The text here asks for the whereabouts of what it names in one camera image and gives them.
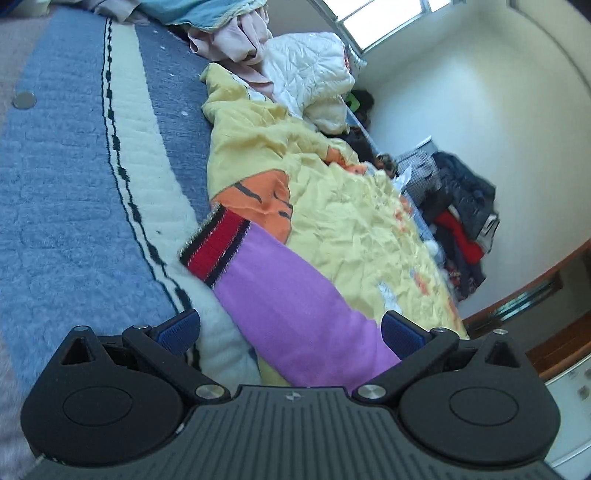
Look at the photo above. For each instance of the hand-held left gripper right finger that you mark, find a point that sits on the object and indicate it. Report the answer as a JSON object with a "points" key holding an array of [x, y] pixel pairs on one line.
{"points": [[401, 334]]}

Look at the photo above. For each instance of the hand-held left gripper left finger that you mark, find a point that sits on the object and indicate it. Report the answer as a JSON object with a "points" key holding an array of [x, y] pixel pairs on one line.
{"points": [[178, 330]]}

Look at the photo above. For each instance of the purple sweater with red trim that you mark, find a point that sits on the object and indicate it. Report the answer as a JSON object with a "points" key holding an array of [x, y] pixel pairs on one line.
{"points": [[295, 295]]}

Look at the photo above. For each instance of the pile of dark and red clothes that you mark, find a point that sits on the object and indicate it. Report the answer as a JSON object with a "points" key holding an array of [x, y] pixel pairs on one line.
{"points": [[457, 217]]}

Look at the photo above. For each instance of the yellow bedsheet with orange print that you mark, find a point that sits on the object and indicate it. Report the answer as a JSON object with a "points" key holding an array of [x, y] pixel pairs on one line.
{"points": [[323, 203]]}

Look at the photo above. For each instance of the blue and cream striped blanket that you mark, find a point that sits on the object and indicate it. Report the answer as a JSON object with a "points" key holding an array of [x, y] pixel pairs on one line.
{"points": [[69, 194]]}

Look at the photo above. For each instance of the white appliance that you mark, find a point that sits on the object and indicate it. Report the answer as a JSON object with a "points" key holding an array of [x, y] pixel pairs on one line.
{"points": [[572, 406]]}

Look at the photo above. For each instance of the black bag with green patch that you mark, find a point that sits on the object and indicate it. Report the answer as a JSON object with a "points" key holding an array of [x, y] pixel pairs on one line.
{"points": [[362, 104]]}

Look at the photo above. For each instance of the round metal disc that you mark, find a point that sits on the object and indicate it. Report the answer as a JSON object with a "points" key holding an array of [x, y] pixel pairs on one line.
{"points": [[24, 100]]}

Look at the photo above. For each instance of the white quilted jacket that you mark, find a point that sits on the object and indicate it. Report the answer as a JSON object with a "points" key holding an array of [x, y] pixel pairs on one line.
{"points": [[307, 74]]}

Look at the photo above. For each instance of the pink garment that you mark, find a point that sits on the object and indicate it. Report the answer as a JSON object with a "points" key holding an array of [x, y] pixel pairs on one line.
{"points": [[235, 39]]}

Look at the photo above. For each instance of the window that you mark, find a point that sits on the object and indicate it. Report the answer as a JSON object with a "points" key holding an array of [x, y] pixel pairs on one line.
{"points": [[383, 18]]}

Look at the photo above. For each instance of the teal cloth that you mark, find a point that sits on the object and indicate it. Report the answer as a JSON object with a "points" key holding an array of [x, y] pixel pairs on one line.
{"points": [[194, 11]]}

